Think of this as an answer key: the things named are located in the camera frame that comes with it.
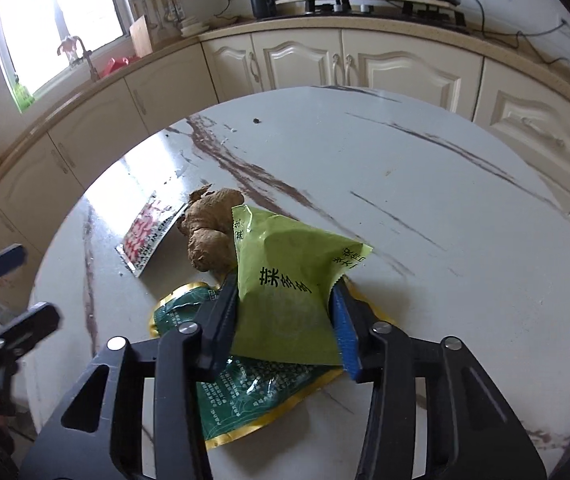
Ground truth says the wooden cutting board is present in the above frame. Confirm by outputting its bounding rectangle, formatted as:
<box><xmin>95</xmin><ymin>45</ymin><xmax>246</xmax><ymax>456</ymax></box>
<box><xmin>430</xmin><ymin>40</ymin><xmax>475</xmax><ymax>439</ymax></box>
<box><xmin>129</xmin><ymin>15</ymin><xmax>154</xmax><ymax>58</ymax></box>

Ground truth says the black gas stove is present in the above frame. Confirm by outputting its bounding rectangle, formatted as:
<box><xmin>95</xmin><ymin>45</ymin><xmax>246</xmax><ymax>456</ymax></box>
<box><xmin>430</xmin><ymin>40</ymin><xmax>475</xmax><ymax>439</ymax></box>
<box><xmin>275</xmin><ymin>0</ymin><xmax>471</xmax><ymax>35</ymax></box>

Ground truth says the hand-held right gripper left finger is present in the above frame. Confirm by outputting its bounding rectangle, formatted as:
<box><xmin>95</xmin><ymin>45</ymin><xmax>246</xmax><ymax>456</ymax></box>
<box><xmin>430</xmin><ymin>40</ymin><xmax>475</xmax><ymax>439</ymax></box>
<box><xmin>20</xmin><ymin>275</ymin><xmax>241</xmax><ymax>480</ymax></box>

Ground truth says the green plastic bottle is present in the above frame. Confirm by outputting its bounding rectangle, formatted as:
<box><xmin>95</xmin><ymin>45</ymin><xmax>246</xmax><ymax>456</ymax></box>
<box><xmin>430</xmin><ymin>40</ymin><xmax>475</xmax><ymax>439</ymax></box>
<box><xmin>12</xmin><ymin>77</ymin><xmax>36</xmax><ymax>112</ymax></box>

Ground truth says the black power cable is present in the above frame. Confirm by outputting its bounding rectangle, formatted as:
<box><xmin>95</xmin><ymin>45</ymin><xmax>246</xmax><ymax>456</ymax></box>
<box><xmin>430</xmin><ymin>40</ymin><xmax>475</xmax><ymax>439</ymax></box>
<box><xmin>452</xmin><ymin>0</ymin><xmax>570</xmax><ymax>86</ymax></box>

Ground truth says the stack of white bowls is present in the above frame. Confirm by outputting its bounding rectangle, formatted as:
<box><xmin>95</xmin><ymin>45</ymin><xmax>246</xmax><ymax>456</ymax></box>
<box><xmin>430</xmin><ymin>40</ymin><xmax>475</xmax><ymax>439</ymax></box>
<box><xmin>180</xmin><ymin>15</ymin><xmax>211</xmax><ymax>38</ymax></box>

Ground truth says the ginger root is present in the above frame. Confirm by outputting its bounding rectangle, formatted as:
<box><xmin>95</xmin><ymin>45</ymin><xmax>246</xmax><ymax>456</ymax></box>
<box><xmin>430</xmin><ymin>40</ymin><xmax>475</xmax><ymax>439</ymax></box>
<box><xmin>177</xmin><ymin>185</ymin><xmax>246</xmax><ymax>273</ymax></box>

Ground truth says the beige kitchen countertop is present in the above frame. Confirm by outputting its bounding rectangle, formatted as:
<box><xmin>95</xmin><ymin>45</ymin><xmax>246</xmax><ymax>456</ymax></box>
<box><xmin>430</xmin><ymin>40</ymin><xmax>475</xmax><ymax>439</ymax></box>
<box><xmin>0</xmin><ymin>12</ymin><xmax>570</xmax><ymax>221</ymax></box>

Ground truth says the metal faucet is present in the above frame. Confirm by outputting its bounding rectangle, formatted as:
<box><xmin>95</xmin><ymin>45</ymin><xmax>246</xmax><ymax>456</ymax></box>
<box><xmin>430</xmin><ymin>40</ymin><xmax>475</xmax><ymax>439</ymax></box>
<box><xmin>57</xmin><ymin>35</ymin><xmax>100</xmax><ymax>83</ymax></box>

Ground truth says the kitchen window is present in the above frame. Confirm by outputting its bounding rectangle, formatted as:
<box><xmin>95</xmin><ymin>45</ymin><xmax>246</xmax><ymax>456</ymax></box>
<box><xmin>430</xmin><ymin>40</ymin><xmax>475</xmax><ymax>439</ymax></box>
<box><xmin>0</xmin><ymin>0</ymin><xmax>130</xmax><ymax>97</ymax></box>

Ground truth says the red white blister pack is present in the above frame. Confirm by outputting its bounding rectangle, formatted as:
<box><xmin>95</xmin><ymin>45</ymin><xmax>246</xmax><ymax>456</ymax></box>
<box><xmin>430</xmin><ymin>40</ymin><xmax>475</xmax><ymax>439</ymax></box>
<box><xmin>116</xmin><ymin>191</ymin><xmax>188</xmax><ymax>278</ymax></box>

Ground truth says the black electric kettle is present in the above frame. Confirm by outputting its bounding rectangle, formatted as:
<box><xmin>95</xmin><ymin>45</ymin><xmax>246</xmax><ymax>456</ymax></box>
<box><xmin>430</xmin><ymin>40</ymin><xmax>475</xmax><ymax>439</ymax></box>
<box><xmin>249</xmin><ymin>0</ymin><xmax>277</xmax><ymax>20</ymax></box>

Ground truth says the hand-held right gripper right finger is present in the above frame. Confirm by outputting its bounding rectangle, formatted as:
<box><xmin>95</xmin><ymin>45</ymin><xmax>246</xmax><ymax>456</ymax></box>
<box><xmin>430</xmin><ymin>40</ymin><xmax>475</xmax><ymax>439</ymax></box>
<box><xmin>329</xmin><ymin>280</ymin><xmax>548</xmax><ymax>480</ymax></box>

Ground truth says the red plastic basin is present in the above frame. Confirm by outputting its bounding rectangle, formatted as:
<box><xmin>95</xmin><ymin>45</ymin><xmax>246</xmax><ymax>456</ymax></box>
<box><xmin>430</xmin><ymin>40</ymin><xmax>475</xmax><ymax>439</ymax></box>
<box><xmin>100</xmin><ymin>56</ymin><xmax>133</xmax><ymax>78</ymax></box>

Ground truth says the round white marble table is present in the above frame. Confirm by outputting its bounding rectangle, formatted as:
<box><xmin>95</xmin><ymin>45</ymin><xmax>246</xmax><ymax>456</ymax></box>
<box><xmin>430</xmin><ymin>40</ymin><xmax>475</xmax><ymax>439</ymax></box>
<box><xmin>27</xmin><ymin>86</ymin><xmax>570</xmax><ymax>461</ymax></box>

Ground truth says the dark foil wrapper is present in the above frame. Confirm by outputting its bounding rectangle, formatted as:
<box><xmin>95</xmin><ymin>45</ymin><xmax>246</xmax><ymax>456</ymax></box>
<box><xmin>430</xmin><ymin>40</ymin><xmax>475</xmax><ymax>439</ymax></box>
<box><xmin>151</xmin><ymin>282</ymin><xmax>396</xmax><ymax>453</ymax></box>

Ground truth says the light green snack packet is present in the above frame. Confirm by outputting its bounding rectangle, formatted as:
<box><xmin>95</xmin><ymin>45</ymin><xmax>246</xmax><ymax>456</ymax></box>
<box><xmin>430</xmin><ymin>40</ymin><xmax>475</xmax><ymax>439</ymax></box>
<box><xmin>230</xmin><ymin>204</ymin><xmax>375</xmax><ymax>366</ymax></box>

